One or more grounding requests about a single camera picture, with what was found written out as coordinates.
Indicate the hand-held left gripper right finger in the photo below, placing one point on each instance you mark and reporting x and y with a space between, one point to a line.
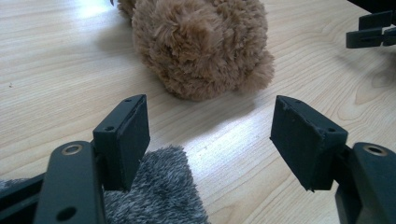
305 146

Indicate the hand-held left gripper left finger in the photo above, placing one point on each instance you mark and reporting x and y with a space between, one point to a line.
124 146

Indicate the grey fluffy cloth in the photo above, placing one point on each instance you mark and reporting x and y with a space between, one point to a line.
162 193

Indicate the brown plush teddy bear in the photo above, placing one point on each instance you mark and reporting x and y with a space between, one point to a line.
202 46

